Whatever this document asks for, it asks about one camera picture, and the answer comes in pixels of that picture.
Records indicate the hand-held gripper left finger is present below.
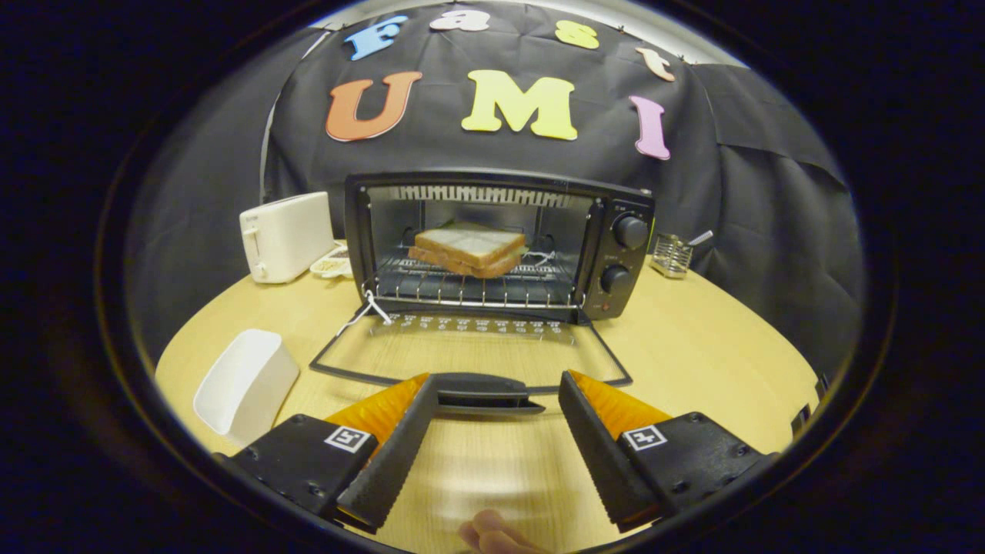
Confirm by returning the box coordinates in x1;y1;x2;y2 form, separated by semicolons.
231;373;439;533

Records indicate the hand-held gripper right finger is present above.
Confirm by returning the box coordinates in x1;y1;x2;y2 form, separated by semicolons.
558;369;778;533

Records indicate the black toaster oven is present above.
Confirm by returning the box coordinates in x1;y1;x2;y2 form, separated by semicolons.
309;169;656;416

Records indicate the toast sandwich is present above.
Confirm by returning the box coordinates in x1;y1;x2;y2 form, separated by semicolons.
408;223;530;279

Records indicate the white toaster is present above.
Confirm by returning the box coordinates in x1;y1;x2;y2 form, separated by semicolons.
239;191;337;285

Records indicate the white rectangular plate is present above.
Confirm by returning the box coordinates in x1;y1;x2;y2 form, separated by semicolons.
192;329;301;447

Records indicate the small snack tray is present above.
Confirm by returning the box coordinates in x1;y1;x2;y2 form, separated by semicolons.
309;242;355;280

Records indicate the white string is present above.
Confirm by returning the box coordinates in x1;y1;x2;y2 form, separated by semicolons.
337;286;395;337

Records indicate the wire mesh holder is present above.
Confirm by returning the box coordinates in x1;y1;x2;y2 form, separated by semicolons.
650;233;695;279

